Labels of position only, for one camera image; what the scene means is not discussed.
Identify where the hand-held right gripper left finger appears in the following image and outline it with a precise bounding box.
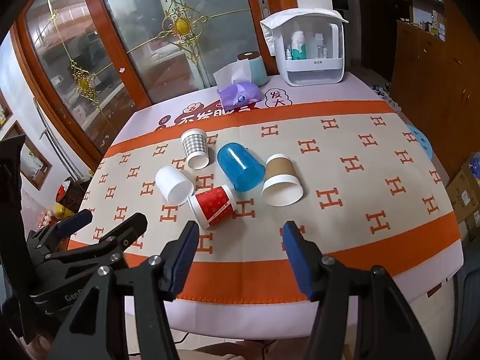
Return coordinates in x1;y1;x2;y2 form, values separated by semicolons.
47;220;201;360

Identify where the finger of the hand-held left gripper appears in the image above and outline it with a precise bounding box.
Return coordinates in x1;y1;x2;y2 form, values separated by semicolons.
65;212;148;269
26;209;94;256

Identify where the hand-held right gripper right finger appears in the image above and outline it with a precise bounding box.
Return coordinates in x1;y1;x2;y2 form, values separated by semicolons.
282;220;436;360

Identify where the red paper cup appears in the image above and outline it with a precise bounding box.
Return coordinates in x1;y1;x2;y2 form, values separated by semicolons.
187;184;237;230

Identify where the white cup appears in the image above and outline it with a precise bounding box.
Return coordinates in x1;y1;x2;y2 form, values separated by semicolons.
155;166;194;206

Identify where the brown sleeved paper cup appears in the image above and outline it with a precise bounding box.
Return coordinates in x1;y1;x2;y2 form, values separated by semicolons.
261;154;304;207

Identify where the blue plastic cup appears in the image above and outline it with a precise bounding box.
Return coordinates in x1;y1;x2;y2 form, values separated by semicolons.
217;143;267;193

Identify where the checked paper cup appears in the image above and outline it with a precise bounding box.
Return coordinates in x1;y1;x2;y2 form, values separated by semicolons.
181;128;210;170

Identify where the gold round object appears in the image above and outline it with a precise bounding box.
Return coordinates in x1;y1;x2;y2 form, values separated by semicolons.
54;202;76;221

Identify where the red patterned box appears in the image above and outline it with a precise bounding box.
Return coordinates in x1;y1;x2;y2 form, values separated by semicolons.
55;176;91;211

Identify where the orange patterned table runner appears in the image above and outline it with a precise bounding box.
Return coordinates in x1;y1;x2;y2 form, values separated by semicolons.
69;99;464;303

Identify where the glass door with gold ornament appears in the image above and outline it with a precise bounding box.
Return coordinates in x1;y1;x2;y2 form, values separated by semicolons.
11;0;152;160
77;0;299;106

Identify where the purple tissue pack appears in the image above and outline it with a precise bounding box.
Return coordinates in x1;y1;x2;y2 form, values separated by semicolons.
213;60;262;109

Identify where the blue round disc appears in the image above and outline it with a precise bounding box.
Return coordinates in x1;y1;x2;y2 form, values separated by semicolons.
405;124;434;159

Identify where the white printed tablecloth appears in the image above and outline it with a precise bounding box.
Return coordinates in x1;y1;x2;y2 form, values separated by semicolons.
122;70;467;347

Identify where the cardboard box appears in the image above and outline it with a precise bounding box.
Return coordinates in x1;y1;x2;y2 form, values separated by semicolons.
444;152;480;241

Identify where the white cosmetics organizer box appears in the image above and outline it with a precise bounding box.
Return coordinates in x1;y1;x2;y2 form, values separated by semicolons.
259;7;350;86

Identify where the teal paper roll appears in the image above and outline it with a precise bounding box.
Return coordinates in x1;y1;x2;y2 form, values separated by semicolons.
235;51;269;86

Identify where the white bottle with teal label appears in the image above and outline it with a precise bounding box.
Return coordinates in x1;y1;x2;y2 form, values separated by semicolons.
290;31;307;61

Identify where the wooden cabinet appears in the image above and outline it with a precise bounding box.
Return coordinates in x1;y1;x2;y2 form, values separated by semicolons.
389;0;480;182

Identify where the wooden picture frame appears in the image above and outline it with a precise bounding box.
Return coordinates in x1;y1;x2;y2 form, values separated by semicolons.
2;120;53;191

